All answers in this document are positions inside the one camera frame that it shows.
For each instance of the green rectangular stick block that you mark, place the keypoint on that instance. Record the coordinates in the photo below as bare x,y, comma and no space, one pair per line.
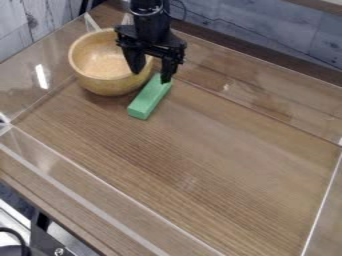
148,98

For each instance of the clear acrylic tray wall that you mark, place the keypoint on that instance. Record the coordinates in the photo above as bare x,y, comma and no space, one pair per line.
230,173

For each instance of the black table leg bracket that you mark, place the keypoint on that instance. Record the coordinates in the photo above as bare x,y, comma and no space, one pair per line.
43,244

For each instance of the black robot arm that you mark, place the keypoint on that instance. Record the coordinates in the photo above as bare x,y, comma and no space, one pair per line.
148,7

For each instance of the wooden bowl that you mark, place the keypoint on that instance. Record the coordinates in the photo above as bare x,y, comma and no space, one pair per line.
100,67

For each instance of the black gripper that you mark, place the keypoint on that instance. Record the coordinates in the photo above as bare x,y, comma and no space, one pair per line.
148,36

